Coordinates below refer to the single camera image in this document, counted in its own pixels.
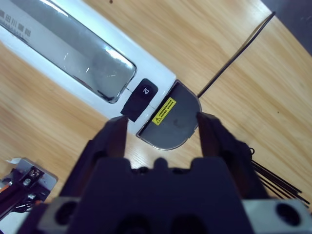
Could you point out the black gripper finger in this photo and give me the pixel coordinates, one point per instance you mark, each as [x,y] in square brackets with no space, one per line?
[231,156]
[97,146]

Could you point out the white capsule coffee machine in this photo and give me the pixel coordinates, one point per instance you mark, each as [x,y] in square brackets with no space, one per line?
[73,48]

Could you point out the white mount block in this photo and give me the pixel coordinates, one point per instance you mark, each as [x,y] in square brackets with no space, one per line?
[47,178]

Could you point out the clear water tank dark lid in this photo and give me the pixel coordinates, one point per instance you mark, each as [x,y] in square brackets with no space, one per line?
[175,122]

